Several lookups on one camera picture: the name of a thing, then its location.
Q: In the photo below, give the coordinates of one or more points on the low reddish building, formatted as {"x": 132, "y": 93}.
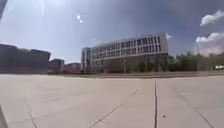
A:
{"x": 72, "y": 67}

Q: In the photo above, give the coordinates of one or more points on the small dark building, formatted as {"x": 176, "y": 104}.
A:
{"x": 57, "y": 65}

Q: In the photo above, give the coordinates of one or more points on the pale concrete slab pavement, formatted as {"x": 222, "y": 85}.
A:
{"x": 100, "y": 96}

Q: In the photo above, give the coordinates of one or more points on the dark wide building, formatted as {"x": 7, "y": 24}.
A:
{"x": 23, "y": 61}

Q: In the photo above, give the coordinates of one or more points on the white multi-storey building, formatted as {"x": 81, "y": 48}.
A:
{"x": 133, "y": 48}

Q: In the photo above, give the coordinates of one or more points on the row of trees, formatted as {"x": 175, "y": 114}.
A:
{"x": 186, "y": 62}

